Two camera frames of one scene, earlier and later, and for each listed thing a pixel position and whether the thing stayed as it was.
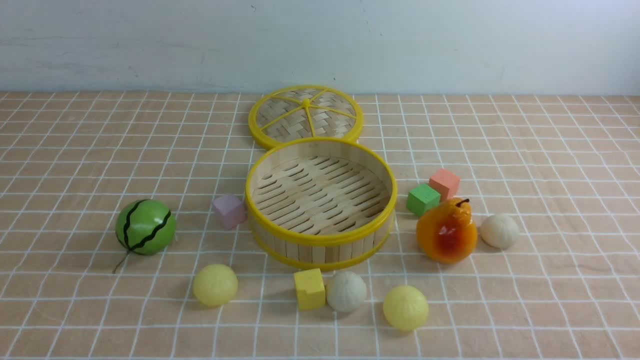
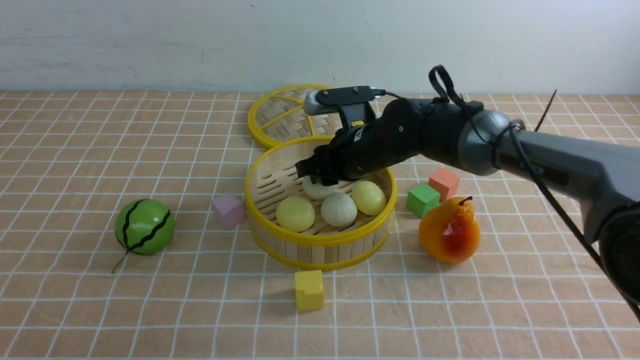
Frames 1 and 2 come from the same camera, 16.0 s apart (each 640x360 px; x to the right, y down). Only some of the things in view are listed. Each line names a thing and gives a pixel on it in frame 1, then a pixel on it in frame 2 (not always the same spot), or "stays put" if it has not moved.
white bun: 499,231 to 317,191
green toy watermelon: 146,226 stays put
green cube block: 421,198 stays put
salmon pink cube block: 445,182 stays put
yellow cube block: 311,289 stays put
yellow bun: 215,285 to 295,214
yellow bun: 405,308 to 369,198
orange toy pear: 447,234 stays put
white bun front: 346,291 to 339,209
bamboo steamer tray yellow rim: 321,204 stays put
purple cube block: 230,210 stays put
